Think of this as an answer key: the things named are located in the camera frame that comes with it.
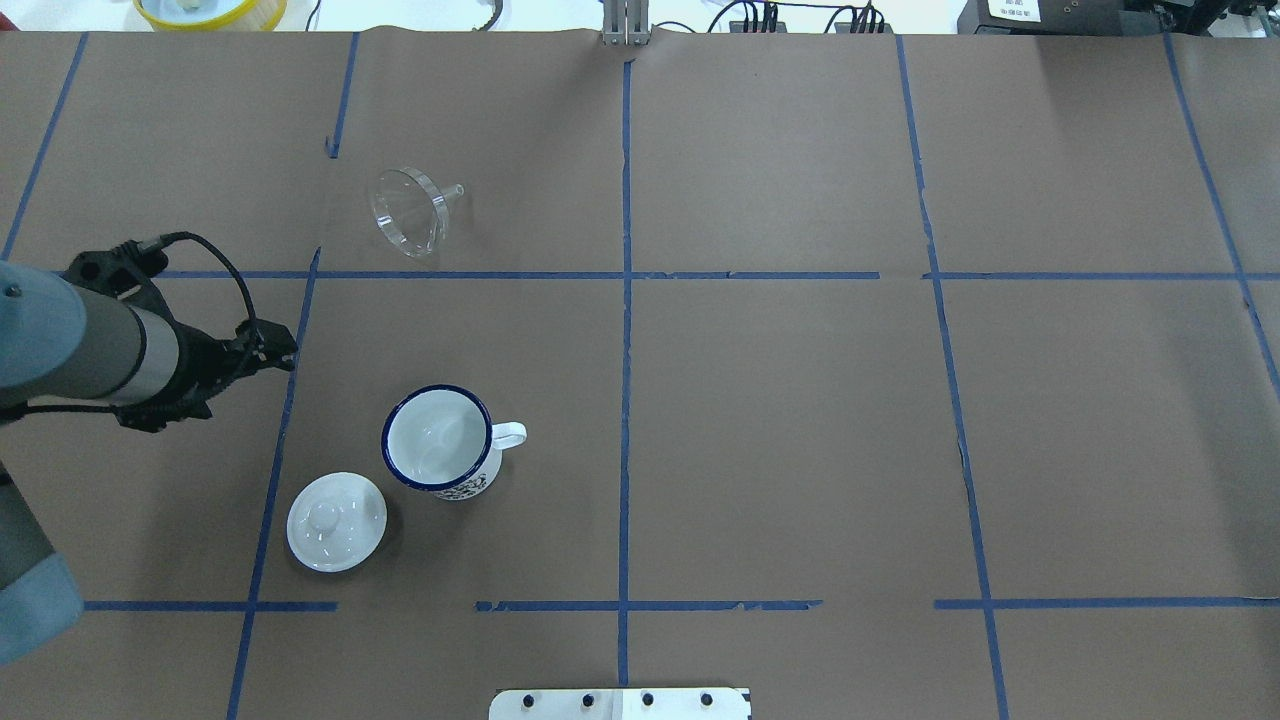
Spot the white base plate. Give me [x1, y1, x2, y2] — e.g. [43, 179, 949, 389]
[488, 687, 753, 719]

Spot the clear glass funnel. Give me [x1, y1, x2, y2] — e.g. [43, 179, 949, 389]
[367, 167, 466, 258]

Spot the white cup lid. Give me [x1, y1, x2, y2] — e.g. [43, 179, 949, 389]
[285, 471, 388, 573]

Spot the brown paper table cover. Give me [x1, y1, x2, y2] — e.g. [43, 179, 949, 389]
[3, 27, 1277, 719]

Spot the aluminium frame post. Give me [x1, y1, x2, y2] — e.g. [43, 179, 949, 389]
[600, 0, 652, 47]

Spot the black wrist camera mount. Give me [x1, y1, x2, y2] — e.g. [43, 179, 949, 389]
[61, 240, 169, 307]

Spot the yellow tape roll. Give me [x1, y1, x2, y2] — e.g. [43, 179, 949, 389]
[132, 0, 289, 33]

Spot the white enamel cup blue rim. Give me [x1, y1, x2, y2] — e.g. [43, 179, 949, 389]
[381, 384, 529, 502]

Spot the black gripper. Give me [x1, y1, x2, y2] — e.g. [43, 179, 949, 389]
[175, 320, 298, 405]

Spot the black power supply box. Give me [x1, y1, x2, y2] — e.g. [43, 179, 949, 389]
[956, 1, 1167, 37]

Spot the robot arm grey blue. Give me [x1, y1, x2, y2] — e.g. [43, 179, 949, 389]
[1, 255, 297, 664]

